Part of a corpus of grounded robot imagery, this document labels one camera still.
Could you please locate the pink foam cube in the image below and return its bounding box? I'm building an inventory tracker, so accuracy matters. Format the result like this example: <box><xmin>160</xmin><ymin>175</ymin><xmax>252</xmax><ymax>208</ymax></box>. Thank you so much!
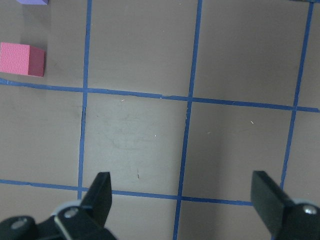
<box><xmin>0</xmin><ymin>42</ymin><xmax>46</xmax><ymax>78</ymax></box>

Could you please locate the purple foam cube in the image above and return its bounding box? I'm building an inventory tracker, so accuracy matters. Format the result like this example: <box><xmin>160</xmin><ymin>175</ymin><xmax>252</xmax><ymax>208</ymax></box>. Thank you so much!
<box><xmin>17</xmin><ymin>0</ymin><xmax>49</xmax><ymax>5</ymax></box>

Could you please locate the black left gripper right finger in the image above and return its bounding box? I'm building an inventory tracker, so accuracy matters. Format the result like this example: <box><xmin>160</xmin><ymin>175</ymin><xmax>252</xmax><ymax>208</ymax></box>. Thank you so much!
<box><xmin>250</xmin><ymin>170</ymin><xmax>320</xmax><ymax>240</ymax></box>

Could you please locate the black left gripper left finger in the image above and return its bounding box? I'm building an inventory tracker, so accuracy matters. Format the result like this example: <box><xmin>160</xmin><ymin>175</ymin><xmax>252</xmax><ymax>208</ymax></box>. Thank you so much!
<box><xmin>54</xmin><ymin>172</ymin><xmax>116</xmax><ymax>240</ymax></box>

